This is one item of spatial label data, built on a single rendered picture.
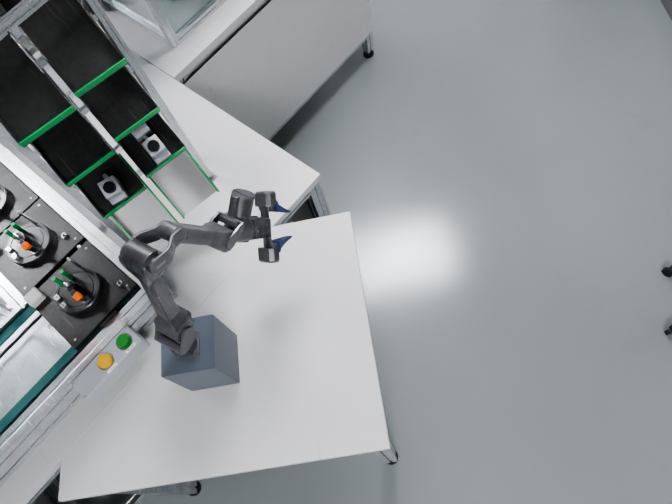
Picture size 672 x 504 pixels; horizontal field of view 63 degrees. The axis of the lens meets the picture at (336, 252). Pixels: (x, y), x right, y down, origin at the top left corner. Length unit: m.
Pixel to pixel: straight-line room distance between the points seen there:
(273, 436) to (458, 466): 1.01
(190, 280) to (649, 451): 1.80
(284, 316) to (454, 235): 1.21
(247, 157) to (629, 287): 1.69
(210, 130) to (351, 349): 0.93
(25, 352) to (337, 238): 0.97
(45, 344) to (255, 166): 0.83
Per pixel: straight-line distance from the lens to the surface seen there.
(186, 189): 1.67
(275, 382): 1.55
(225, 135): 1.96
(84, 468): 1.74
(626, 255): 2.69
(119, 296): 1.68
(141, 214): 1.65
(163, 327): 1.32
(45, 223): 1.93
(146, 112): 1.43
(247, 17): 2.38
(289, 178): 1.79
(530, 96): 3.06
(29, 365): 1.83
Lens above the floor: 2.34
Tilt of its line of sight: 64 degrees down
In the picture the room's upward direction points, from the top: 20 degrees counter-clockwise
